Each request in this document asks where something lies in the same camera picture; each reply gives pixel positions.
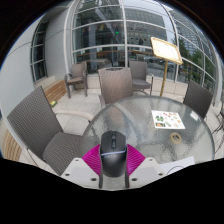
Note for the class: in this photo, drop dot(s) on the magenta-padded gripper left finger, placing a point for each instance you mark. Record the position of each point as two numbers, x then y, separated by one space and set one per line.
90 161

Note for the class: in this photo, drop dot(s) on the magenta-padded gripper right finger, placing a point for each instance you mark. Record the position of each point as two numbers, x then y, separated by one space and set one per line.
136 161

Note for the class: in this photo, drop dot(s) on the black computer mouse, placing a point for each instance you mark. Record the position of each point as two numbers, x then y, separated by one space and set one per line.
113 156

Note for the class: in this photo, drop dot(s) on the white mouse pad with drawing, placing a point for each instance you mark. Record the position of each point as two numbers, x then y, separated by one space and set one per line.
181 162

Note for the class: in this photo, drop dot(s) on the tan tape roll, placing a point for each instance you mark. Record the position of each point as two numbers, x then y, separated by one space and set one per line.
172 138

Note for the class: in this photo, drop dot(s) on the colourful printed menu sheet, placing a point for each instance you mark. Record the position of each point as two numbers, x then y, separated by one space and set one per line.
168 120

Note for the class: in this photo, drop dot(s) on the grey wicker armchair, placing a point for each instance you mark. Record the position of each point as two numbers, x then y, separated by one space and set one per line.
115 85
138 71
77 71
197 98
31 123

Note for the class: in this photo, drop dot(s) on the green metal folding furniture set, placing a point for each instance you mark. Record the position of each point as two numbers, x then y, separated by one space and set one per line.
220 116

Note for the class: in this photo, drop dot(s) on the gold menu display stand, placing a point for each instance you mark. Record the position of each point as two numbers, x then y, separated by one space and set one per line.
166 50

